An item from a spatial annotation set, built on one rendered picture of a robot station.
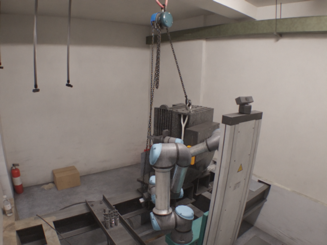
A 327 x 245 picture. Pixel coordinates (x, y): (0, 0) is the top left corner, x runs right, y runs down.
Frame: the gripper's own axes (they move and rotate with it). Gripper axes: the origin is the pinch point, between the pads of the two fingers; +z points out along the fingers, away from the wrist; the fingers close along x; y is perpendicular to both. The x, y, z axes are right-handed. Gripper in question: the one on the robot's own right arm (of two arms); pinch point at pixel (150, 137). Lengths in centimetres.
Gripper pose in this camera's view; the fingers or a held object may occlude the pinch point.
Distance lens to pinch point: 192.6
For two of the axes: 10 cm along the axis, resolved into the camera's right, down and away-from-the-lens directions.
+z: -8.0, -1.4, 5.8
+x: 5.9, -1.4, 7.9
